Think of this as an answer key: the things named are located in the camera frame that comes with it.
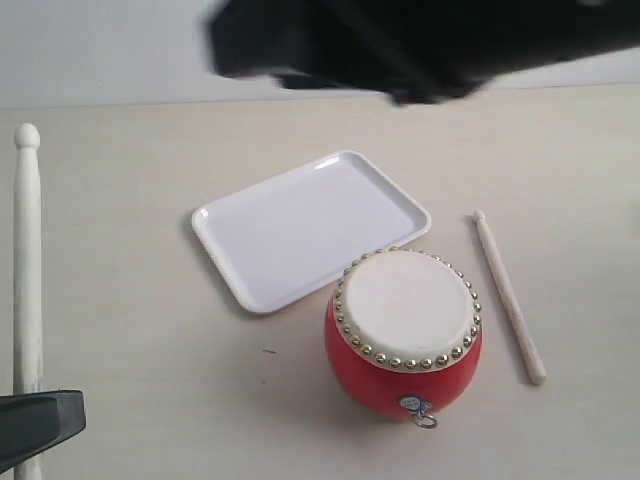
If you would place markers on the wooden drumstick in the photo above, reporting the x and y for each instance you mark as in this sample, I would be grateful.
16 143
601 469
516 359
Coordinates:
531 357
27 264

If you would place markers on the white rectangular plastic tray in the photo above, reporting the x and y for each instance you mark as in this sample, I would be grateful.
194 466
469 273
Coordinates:
281 239

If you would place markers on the black robot arm one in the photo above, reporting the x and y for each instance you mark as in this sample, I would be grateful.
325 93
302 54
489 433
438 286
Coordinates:
535 197

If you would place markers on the small red drum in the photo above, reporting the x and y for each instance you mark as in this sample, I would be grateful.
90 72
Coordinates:
403 334

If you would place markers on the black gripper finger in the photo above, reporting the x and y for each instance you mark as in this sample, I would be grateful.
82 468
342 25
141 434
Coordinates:
36 422

